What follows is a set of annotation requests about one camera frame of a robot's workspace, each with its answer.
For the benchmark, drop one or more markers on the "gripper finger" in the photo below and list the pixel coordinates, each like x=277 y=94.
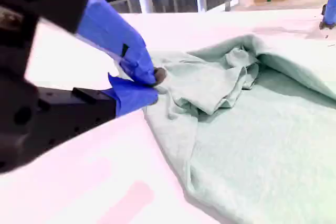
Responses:
x=330 y=15
x=113 y=30
x=86 y=108

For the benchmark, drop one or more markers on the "pale green T-shirt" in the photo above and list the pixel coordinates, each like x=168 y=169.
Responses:
x=249 y=142

